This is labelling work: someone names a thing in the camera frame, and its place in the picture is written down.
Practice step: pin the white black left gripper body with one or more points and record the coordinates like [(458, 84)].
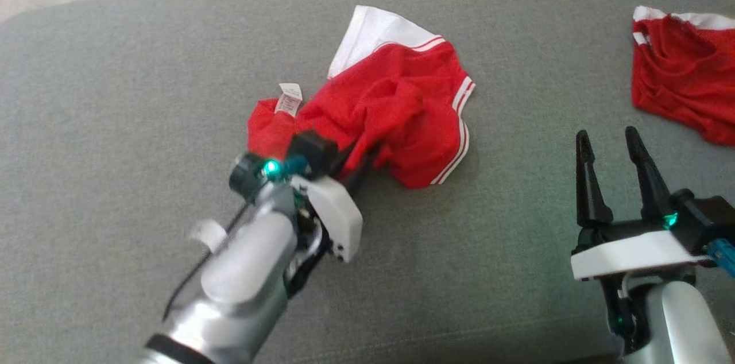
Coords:
[(336, 215)]

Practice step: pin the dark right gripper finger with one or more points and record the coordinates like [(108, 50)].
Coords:
[(588, 192), (649, 180)]

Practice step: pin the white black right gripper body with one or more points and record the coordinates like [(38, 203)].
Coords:
[(631, 252)]

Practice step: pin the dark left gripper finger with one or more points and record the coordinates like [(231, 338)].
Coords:
[(347, 164), (360, 171)]

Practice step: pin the red jersey with white sleeves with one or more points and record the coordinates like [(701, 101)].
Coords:
[(396, 105)]

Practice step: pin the red shorts with white stripe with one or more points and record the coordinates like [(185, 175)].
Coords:
[(689, 77)]

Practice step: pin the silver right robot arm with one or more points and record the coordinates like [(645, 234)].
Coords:
[(683, 324)]

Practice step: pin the grey sofa seat cushion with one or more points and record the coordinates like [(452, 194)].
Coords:
[(115, 94)]

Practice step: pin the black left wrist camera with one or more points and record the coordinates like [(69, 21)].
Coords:
[(313, 151)]

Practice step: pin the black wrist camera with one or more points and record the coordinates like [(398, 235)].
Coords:
[(313, 151), (709, 217)]

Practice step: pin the blue left camera connector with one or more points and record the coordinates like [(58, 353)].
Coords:
[(294, 166)]

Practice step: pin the blue camera connector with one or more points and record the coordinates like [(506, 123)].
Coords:
[(723, 255), (294, 166)]

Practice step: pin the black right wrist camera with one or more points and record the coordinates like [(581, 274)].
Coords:
[(709, 217)]

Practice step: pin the blue right camera connector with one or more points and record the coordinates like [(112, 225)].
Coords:
[(723, 255)]

